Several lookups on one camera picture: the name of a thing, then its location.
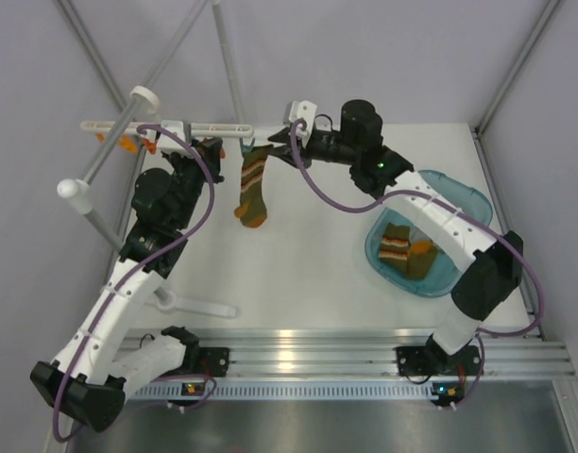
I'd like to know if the aluminium mounting rail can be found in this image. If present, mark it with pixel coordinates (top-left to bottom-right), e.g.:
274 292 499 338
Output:
113 327 573 378

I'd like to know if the green striped sock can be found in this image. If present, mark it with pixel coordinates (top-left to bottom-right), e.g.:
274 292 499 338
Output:
234 145 273 228
378 223 410 275

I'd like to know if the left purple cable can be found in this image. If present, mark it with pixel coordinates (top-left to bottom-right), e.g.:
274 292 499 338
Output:
51 123 218 444

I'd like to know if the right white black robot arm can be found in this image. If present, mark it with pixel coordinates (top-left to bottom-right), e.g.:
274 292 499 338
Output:
268 99 523 377

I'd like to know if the teal clothespin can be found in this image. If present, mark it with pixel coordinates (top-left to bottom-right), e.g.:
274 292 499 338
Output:
239 138 256 156

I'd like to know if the slotted white cable duct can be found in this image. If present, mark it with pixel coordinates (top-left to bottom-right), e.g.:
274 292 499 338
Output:
123 379 460 401

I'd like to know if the grey white drying rack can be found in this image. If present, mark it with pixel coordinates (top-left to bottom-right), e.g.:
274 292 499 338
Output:
53 1 256 319

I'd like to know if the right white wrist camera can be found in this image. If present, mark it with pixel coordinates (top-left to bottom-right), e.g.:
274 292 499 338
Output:
283 100 317 139

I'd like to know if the purple cable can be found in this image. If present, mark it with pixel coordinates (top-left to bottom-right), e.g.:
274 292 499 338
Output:
51 123 218 444
288 118 548 410

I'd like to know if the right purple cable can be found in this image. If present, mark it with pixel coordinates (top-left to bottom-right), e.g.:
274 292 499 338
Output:
288 118 548 410

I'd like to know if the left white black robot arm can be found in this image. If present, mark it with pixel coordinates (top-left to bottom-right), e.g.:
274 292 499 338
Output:
30 138 224 432

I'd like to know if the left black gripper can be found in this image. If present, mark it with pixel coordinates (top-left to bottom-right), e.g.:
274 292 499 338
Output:
167 138 225 230

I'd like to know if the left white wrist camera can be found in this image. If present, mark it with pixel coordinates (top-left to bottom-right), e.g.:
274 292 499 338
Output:
157 120 190 156

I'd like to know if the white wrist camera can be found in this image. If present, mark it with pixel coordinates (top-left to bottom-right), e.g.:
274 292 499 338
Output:
283 100 317 139
157 120 190 156

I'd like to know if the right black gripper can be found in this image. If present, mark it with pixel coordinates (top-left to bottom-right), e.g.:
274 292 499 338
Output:
266 127 360 171

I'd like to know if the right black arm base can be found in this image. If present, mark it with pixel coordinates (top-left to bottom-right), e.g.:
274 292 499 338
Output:
396 345 434 378

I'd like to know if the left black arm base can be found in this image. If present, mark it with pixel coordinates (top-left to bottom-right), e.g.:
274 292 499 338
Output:
193 347 230 378

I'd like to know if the white clip hanger bar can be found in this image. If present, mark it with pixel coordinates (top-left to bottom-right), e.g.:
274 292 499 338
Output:
79 120 255 139

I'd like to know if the teal plastic basin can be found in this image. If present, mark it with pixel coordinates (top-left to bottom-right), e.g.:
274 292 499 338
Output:
365 170 493 298

